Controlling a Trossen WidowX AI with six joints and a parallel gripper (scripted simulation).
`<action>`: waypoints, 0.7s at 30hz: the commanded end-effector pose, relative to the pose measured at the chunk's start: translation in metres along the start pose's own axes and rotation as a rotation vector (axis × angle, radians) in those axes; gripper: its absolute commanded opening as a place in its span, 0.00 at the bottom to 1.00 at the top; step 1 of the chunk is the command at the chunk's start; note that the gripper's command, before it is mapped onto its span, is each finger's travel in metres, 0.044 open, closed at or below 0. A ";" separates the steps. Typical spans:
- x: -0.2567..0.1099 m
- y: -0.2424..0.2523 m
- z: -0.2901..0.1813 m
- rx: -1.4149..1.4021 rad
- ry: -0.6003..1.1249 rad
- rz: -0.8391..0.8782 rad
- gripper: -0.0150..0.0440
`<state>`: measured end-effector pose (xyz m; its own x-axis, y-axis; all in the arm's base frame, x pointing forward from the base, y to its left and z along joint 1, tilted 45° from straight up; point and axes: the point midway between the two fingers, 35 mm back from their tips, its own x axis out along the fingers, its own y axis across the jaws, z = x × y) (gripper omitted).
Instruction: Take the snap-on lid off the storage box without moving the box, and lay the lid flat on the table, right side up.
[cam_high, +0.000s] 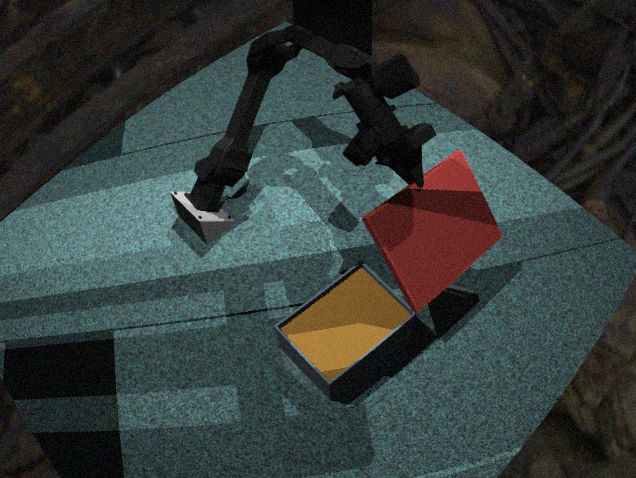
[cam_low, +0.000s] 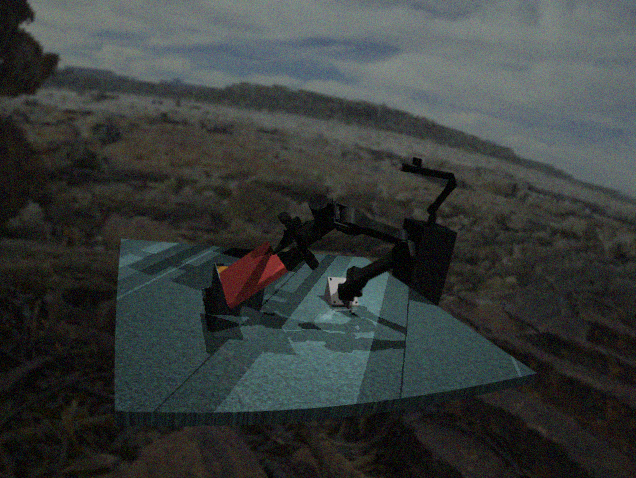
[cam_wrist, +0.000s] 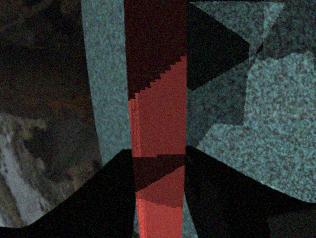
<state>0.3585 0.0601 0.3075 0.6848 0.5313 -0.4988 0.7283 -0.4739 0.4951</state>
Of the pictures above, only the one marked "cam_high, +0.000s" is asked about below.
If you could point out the red square lid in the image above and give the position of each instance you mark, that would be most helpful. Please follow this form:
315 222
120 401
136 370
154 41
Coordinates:
429 235

